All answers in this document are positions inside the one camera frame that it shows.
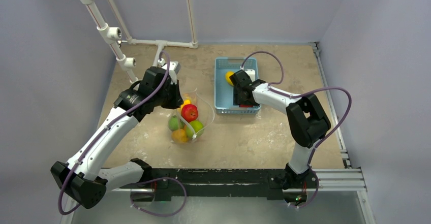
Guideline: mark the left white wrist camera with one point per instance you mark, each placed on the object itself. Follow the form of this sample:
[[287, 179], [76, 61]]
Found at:
[[173, 67]]

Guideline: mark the light blue plastic basket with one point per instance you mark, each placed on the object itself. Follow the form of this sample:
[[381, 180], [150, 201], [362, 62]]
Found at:
[[223, 92]]

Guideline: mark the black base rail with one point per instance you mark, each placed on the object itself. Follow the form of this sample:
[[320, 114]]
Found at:
[[272, 184]]

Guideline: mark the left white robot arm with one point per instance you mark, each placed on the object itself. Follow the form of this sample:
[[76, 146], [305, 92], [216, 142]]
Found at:
[[83, 177]]

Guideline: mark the aluminium frame rail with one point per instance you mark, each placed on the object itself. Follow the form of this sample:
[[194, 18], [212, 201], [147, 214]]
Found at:
[[352, 179]]

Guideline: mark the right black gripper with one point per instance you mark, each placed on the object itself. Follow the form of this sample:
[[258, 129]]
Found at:
[[238, 94]]

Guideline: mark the white pipe frame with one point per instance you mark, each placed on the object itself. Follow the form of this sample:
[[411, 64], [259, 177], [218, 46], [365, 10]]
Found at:
[[113, 35]]

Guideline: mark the green pear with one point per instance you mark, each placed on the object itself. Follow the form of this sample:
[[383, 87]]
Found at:
[[197, 128]]

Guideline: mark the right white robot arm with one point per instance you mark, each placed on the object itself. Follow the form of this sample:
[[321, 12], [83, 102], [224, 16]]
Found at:
[[307, 120]]

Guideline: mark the clear zip top bag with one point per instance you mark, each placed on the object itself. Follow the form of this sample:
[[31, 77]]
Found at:
[[206, 113]]

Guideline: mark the red apple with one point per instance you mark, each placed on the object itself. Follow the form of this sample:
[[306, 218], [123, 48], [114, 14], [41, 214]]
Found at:
[[190, 112]]

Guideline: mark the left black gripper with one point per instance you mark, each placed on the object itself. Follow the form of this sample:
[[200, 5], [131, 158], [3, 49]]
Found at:
[[177, 100]]

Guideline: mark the orange mango fruit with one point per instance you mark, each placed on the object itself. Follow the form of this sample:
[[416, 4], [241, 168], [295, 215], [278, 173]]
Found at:
[[179, 136]]

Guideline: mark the yellow mango fruit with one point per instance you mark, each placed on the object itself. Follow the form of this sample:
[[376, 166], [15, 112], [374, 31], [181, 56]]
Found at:
[[228, 74]]

